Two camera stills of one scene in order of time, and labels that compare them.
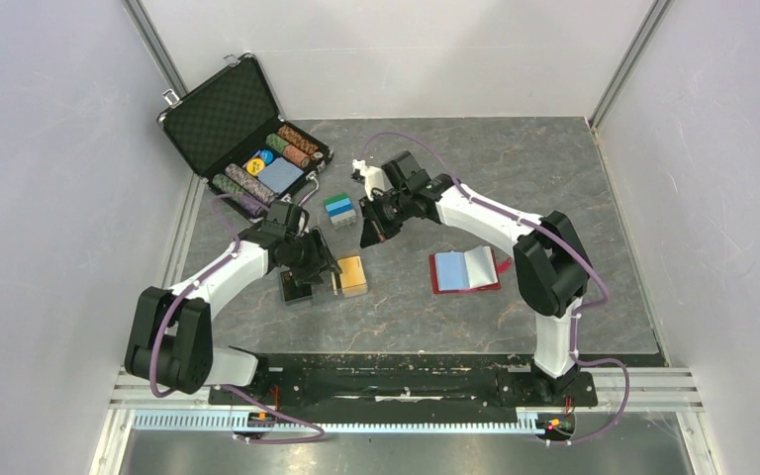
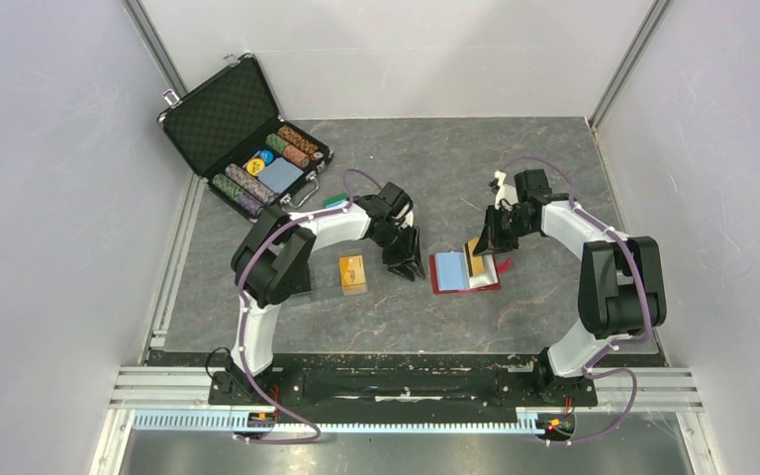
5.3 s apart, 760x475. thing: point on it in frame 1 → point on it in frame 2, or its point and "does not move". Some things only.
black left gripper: x=321 y=257 → x=409 y=258
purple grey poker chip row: x=250 y=183 does not move
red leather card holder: x=472 y=270 does not move
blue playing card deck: x=279 y=174 does not move
